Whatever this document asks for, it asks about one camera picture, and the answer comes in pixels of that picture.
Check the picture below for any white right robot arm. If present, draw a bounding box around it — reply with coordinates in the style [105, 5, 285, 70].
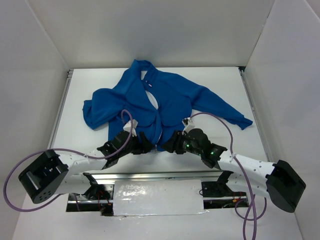
[162, 128, 306, 213]

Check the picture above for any blue zip-up fleece jacket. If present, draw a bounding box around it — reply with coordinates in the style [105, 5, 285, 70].
[82, 60, 253, 152]

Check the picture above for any aluminium front rail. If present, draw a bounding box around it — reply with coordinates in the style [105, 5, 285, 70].
[85, 170, 224, 181]

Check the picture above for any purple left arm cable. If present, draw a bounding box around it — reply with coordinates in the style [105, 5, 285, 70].
[2, 109, 135, 213]

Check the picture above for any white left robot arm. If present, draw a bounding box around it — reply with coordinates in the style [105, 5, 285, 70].
[18, 130, 155, 204]

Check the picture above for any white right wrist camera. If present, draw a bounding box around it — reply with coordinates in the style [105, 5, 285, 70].
[182, 117, 195, 133]

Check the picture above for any white foil-taped front panel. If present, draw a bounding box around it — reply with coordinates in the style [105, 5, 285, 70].
[113, 179, 205, 216]

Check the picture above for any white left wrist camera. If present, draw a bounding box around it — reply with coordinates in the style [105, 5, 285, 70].
[123, 119, 138, 137]

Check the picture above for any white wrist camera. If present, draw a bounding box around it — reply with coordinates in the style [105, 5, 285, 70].
[123, 119, 138, 137]
[182, 117, 195, 133]

